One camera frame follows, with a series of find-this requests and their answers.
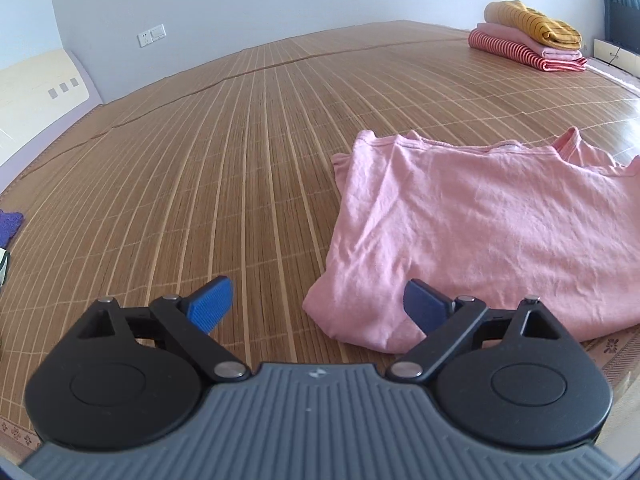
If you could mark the white wall socket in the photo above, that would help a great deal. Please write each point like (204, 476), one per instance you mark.
(144, 39)

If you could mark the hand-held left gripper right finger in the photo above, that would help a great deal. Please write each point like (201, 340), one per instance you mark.
(427, 307)

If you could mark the white wall switch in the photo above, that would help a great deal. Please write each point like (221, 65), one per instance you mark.
(158, 32)

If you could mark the red striped folded garment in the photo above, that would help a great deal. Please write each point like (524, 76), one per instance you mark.
(500, 47)

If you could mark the cream green striped garment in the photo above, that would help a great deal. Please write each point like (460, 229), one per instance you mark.
(3, 265)

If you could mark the mustard striped folded garment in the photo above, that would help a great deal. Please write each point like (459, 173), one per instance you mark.
(525, 20)

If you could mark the pink cartoon print shirt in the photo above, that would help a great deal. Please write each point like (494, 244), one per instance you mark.
(475, 220)

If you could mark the white television cabinet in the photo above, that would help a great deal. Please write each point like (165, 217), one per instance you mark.
(607, 52)

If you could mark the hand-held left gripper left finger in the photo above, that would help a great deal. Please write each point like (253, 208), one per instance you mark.
(210, 305)

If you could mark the floral patterned bed sheet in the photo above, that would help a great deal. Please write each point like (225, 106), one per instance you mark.
(615, 355)

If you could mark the cream and lavender headboard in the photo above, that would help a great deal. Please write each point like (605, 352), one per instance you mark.
(30, 95)

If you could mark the pink folded garment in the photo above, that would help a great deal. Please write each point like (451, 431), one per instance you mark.
(505, 34)

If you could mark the purple knit cloth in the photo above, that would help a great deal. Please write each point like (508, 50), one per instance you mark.
(9, 227)

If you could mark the black television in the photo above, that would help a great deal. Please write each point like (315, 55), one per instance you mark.
(625, 25)

